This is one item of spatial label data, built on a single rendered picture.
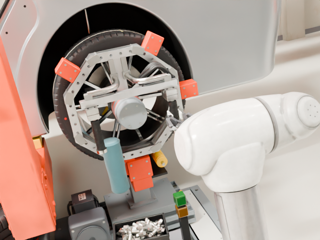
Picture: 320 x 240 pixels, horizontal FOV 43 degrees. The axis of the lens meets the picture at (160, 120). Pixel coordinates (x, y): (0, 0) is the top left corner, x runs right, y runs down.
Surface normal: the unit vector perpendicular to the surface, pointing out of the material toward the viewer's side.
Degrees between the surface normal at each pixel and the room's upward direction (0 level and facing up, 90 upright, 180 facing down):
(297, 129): 103
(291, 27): 90
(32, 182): 90
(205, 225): 0
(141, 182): 90
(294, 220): 0
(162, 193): 0
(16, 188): 90
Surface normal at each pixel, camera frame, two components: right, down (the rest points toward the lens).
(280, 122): 0.17, -0.07
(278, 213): -0.17, -0.92
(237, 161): 0.21, 0.17
